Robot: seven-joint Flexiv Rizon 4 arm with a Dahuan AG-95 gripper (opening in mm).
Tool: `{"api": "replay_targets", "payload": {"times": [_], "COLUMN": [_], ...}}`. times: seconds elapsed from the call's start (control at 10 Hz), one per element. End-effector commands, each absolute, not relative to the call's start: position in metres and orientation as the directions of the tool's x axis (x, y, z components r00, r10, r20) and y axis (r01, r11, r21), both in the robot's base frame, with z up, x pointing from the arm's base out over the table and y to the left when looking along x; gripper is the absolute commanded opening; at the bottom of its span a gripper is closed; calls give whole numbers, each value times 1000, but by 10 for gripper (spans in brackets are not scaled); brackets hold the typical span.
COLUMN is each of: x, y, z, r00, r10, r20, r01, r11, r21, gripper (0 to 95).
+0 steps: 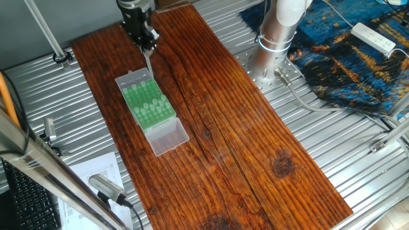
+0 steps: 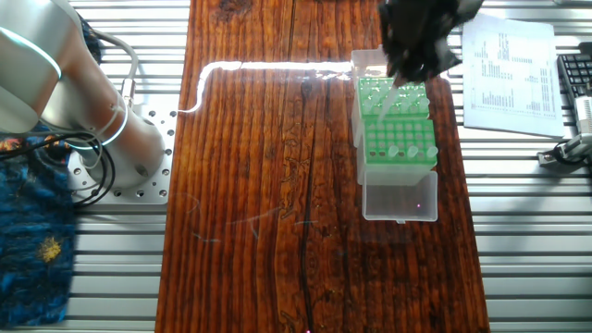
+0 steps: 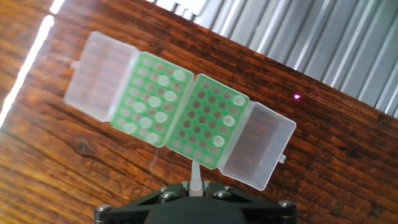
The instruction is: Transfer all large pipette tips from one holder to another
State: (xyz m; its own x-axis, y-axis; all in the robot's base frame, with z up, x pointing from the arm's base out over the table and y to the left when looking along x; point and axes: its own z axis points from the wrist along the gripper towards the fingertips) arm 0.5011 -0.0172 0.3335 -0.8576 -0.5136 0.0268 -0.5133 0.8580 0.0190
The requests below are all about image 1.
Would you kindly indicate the clear box with green rack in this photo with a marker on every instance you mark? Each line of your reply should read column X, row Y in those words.
column 167, row 139
column 140, row 96

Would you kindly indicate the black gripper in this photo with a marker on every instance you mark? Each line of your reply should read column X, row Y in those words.
column 135, row 20

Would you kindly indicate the brown wooden board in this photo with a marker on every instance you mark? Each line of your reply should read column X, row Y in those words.
column 223, row 143

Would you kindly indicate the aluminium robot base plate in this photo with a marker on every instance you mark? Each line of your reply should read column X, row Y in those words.
column 297, row 71

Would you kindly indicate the black keyboard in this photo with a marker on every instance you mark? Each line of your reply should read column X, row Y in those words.
column 28, row 201

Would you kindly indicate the blue painted cloth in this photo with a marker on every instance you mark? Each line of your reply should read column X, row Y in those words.
column 351, row 80

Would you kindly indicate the steel frame bar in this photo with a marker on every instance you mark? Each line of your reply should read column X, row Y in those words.
column 48, row 179

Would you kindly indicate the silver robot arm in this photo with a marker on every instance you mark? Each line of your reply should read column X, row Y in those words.
column 274, row 32

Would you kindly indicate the aluminium frame profile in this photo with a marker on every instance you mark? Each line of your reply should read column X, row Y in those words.
column 396, row 131

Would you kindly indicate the printed white paper sheet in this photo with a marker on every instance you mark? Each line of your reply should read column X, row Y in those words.
column 96, row 163

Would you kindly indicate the white power strip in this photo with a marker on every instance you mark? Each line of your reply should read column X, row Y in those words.
column 372, row 37

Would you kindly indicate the small grey camera on clamp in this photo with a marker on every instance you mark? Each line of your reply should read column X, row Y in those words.
column 49, row 127

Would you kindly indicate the aluminium post with foot bracket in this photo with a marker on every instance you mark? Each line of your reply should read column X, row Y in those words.
column 44, row 28

